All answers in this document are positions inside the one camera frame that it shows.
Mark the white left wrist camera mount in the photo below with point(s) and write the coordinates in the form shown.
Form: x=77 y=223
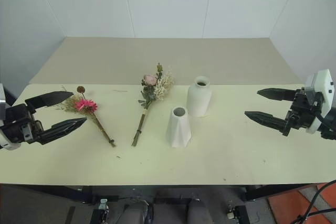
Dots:
x=6 y=144

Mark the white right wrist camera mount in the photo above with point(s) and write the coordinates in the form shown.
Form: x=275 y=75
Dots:
x=323 y=87

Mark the white bottle-shaped vase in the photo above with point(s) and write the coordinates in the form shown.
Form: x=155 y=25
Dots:
x=198 y=100

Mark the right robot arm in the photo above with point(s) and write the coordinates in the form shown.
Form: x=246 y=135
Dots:
x=329 y=132

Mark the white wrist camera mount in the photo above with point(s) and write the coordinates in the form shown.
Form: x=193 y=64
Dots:
x=6 y=144
x=323 y=87

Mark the white faceted vase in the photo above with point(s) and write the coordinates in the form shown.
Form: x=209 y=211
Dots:
x=178 y=129

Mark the black caster bracket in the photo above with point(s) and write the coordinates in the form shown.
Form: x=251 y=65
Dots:
x=237 y=213
x=103 y=212

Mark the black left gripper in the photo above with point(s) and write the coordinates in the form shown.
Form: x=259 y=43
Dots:
x=15 y=121

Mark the dark rounded shape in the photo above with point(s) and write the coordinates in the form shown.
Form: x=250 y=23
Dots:
x=136 y=213

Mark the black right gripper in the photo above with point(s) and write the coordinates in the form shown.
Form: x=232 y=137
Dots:
x=299 y=113

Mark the red gerbera dried bouquet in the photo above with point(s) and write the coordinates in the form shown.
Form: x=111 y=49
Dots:
x=85 y=106

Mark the black table frame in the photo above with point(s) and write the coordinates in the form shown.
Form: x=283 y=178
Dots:
x=168 y=190

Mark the pink rose dried bouquet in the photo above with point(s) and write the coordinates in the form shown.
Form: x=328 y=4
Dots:
x=155 y=87

